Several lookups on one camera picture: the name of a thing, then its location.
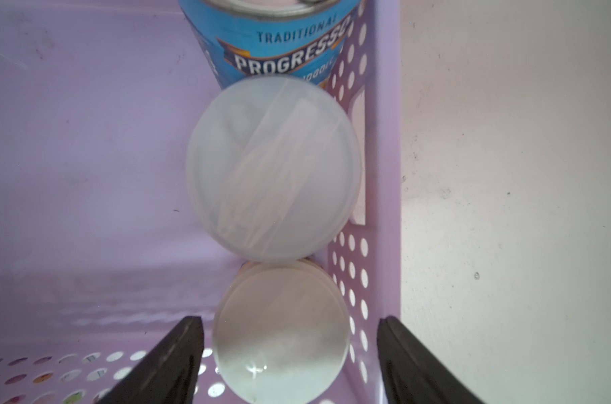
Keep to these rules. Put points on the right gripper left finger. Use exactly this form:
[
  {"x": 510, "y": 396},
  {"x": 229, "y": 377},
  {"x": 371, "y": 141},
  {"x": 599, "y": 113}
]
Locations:
[{"x": 169, "y": 372}]

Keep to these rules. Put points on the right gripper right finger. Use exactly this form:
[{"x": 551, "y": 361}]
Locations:
[{"x": 411, "y": 374}]

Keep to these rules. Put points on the small can frosted lid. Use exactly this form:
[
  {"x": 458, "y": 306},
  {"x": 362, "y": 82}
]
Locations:
[{"x": 281, "y": 332}]

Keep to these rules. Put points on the purple plastic basket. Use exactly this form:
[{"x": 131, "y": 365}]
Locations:
[{"x": 101, "y": 254}]

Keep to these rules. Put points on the small can white plastic lid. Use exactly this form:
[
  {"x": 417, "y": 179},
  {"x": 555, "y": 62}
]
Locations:
[{"x": 273, "y": 168}]

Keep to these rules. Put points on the blue Progresso soup can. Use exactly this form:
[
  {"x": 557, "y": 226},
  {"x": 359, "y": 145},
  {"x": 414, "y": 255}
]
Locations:
[{"x": 243, "y": 39}]

